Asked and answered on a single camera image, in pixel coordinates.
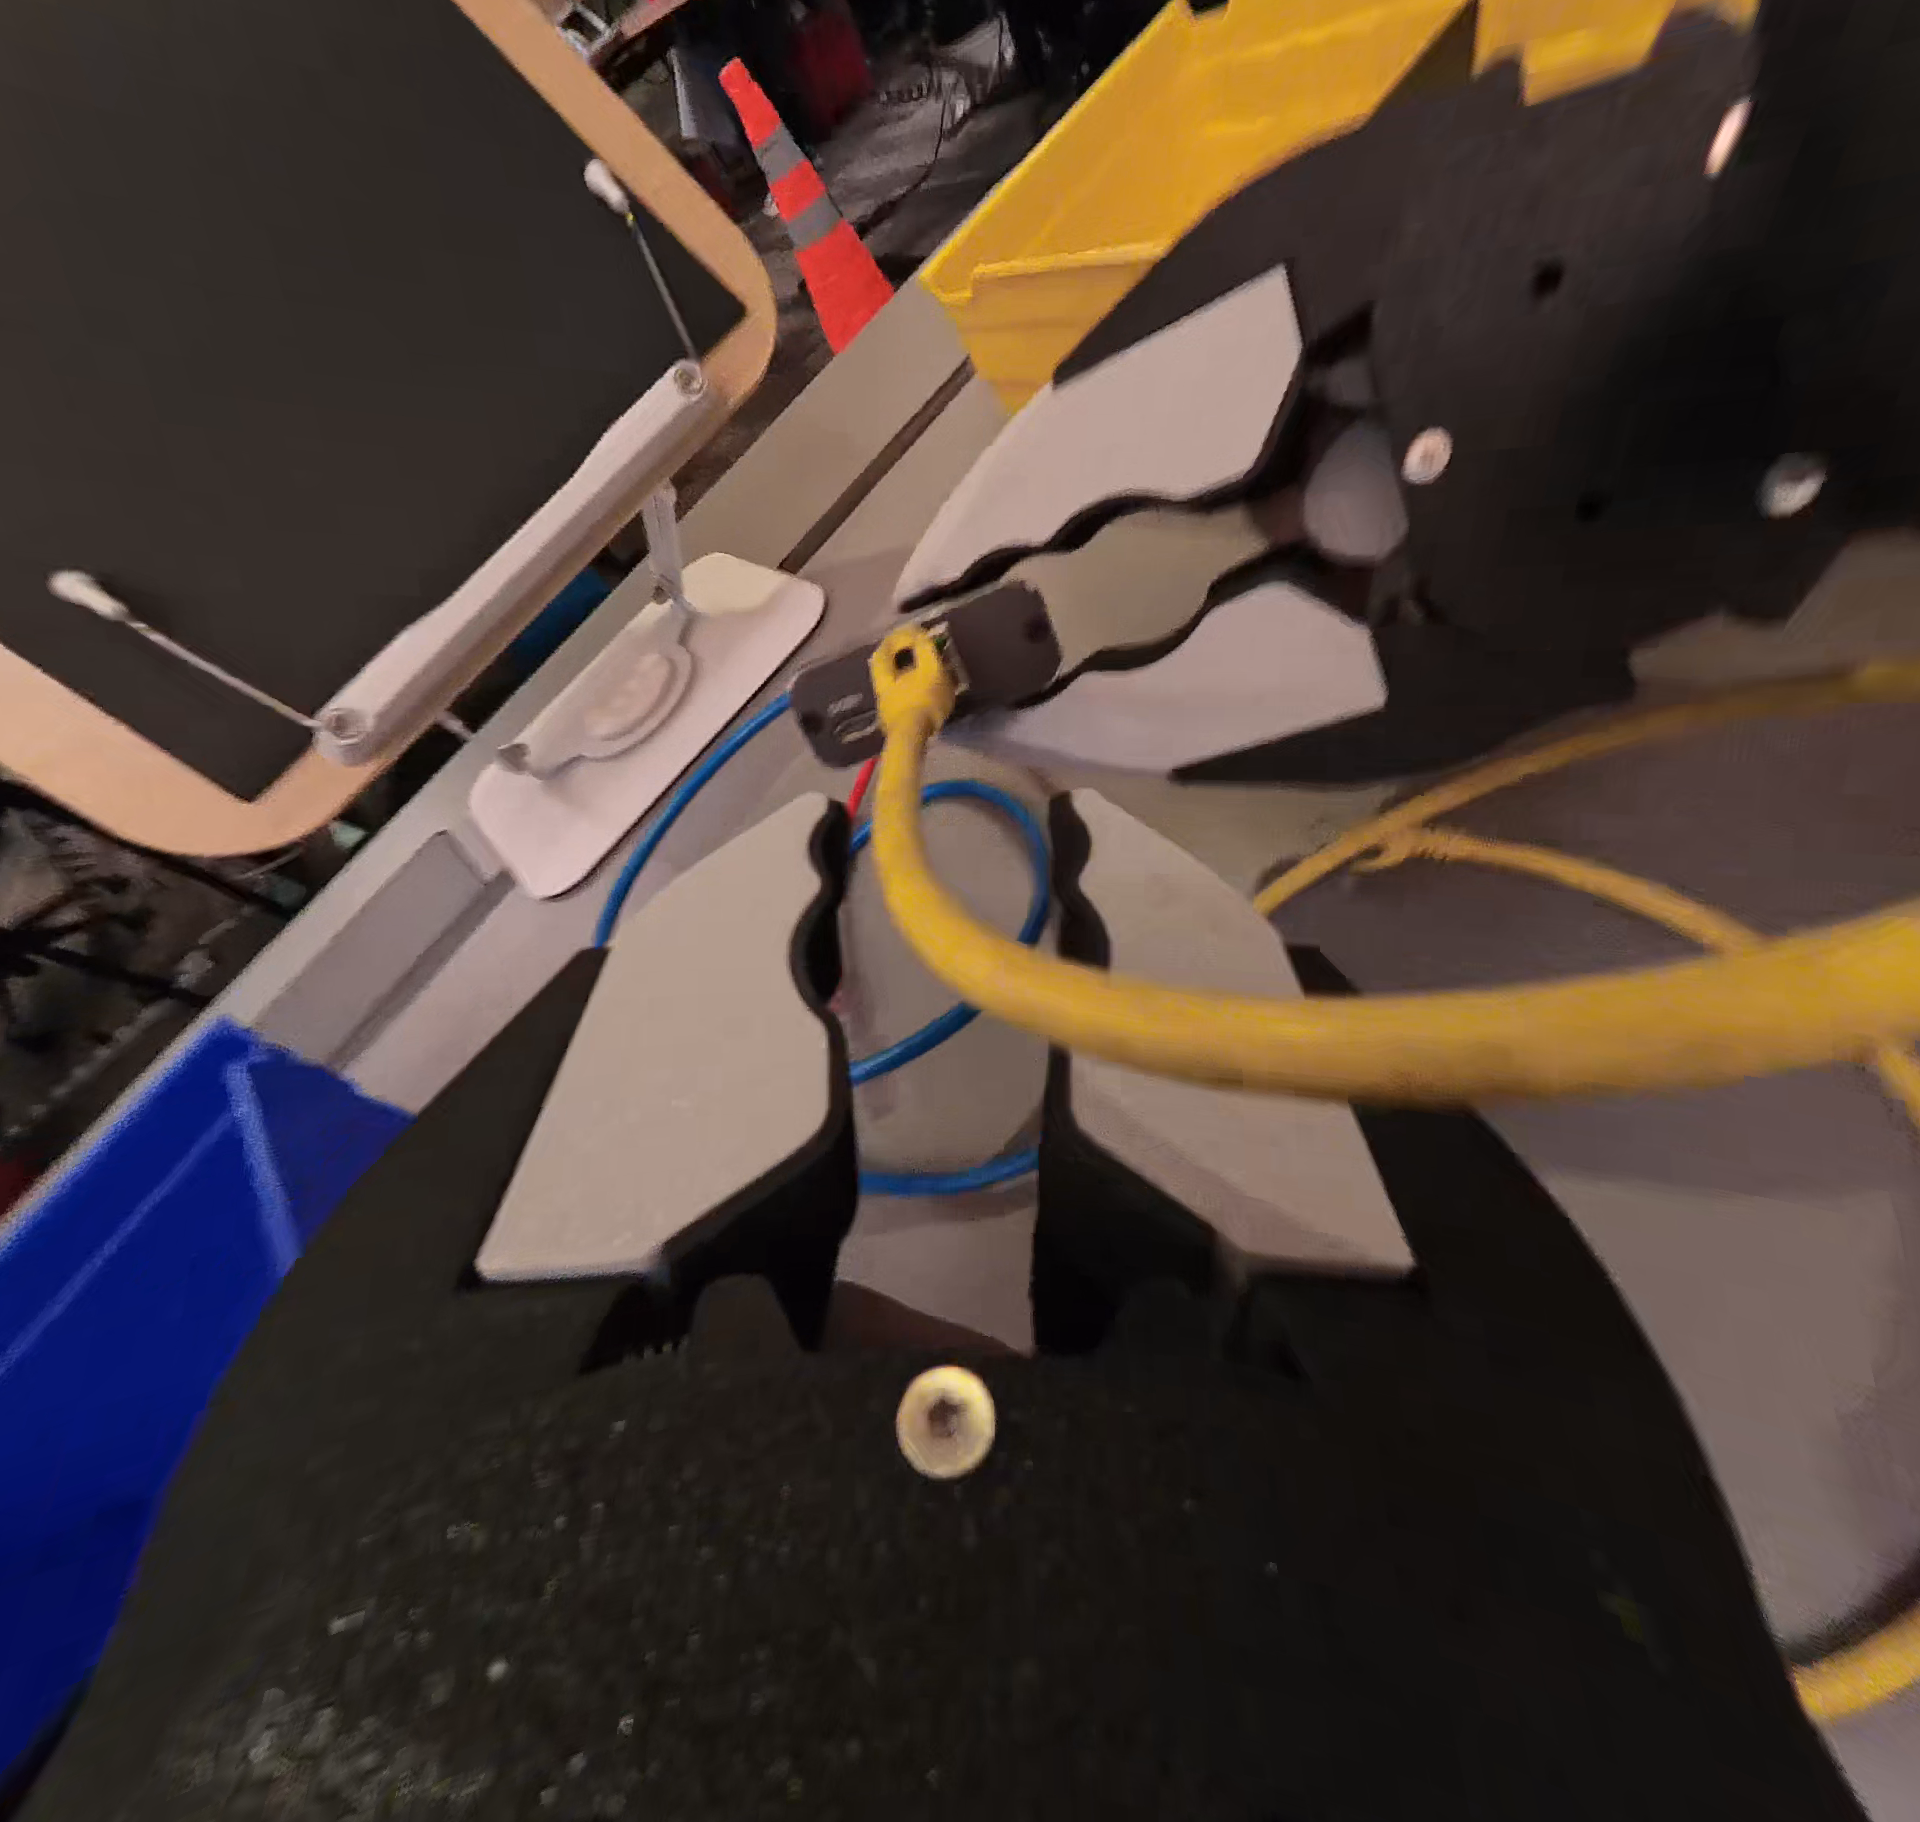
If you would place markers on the orange traffic cone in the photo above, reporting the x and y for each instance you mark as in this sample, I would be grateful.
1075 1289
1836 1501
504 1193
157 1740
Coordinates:
824 248

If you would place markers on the black ethernet adapter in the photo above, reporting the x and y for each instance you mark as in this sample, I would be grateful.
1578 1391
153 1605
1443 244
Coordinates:
1004 645

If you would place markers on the blue plastic bin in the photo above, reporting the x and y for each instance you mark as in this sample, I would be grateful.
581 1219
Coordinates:
135 1283

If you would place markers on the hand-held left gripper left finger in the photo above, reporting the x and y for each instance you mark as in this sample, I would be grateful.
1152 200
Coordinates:
675 1073

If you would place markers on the yellow plastic bin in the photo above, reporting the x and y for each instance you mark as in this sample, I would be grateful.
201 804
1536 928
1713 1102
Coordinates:
1199 127

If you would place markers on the white stand base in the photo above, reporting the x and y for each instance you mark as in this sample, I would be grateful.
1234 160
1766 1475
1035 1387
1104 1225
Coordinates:
600 787

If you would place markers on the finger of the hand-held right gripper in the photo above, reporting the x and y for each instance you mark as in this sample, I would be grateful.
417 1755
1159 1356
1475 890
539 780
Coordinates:
1139 412
1260 683

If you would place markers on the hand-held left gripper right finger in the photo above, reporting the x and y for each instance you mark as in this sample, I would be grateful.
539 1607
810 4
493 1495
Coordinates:
1245 1177

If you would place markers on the black board with wooden frame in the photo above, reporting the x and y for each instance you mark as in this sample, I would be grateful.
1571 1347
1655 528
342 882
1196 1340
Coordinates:
225 277

